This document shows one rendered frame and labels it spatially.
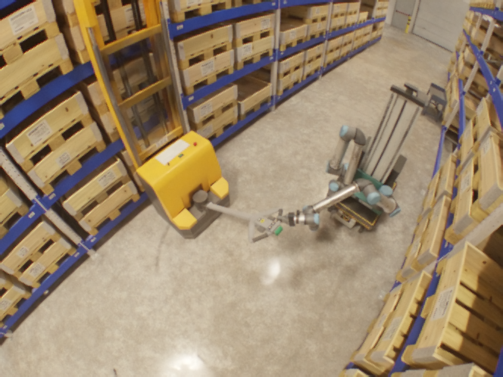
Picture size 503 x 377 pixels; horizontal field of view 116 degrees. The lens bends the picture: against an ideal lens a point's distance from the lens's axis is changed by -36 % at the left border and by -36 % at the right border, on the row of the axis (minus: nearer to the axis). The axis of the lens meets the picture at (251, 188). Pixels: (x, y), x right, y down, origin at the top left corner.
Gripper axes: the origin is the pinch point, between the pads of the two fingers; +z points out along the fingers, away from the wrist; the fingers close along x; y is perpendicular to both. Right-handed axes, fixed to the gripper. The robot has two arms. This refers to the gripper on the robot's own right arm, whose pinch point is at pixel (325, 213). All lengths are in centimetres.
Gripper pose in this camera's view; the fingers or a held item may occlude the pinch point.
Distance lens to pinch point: 260.0
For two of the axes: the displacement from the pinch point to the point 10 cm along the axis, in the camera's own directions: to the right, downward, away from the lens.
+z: -1.3, 8.7, 4.7
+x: -8.3, -3.5, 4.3
